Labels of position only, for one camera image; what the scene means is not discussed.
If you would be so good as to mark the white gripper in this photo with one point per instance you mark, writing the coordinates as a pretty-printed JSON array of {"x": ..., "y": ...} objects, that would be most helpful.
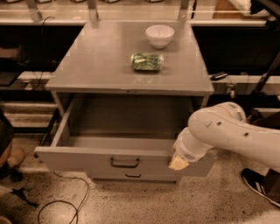
[{"x": 184, "y": 151}]

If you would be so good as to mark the grey top drawer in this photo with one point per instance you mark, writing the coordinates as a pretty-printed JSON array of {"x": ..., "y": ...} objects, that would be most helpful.
[{"x": 132, "y": 134}]

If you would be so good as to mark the grey drawer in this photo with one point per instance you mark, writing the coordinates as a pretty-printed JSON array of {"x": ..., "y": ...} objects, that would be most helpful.
[
  {"x": 173, "y": 178},
  {"x": 132, "y": 134}
]

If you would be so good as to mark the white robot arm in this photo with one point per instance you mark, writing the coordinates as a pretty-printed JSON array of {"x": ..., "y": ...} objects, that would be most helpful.
[{"x": 224, "y": 126}]

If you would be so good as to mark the grey drawer cabinet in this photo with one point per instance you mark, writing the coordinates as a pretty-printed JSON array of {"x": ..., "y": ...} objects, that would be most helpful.
[{"x": 98, "y": 63}]

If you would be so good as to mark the grey bottom drawer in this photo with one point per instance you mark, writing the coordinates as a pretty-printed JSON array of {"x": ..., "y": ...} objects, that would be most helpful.
[{"x": 173, "y": 178}]

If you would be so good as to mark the black white sneaker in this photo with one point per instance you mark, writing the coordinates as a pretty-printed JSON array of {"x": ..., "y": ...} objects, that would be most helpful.
[{"x": 267, "y": 186}]

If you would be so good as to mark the black power adapter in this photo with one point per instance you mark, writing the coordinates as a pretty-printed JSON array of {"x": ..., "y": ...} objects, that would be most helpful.
[{"x": 218, "y": 76}]

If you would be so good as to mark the green drink can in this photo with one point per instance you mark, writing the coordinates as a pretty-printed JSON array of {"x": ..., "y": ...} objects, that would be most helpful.
[{"x": 143, "y": 61}]

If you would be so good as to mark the white ceramic bowl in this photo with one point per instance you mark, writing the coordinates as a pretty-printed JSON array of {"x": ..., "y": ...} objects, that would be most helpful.
[{"x": 159, "y": 35}]

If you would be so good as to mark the tan shoe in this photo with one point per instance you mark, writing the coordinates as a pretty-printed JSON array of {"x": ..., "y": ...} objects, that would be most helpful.
[{"x": 15, "y": 158}]

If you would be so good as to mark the black chair base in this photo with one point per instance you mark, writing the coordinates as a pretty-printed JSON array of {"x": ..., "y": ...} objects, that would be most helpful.
[{"x": 15, "y": 176}]

